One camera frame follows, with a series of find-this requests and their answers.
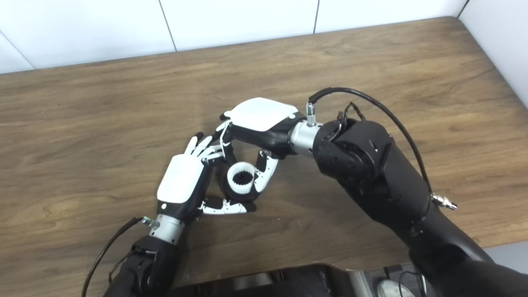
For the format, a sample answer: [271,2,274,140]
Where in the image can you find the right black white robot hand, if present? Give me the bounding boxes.
[214,97,306,205]

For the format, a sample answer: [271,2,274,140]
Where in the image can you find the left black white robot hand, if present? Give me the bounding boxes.
[156,132,257,225]

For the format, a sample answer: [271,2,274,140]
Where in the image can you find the white plastic ring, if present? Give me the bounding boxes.
[227,162,258,195]

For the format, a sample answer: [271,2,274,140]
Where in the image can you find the round black gear part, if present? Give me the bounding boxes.
[219,165,258,203]

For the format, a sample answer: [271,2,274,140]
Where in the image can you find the black robot torso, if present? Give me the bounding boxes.
[169,264,368,297]

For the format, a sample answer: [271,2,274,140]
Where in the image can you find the grey white shoe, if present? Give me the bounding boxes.
[376,278,413,297]

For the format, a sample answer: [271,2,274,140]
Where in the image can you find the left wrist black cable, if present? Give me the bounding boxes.
[81,217,155,297]

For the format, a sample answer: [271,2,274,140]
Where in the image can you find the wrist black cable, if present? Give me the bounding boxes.
[306,87,457,211]
[81,217,155,297]

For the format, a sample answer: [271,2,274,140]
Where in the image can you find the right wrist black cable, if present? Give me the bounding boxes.
[306,87,457,211]

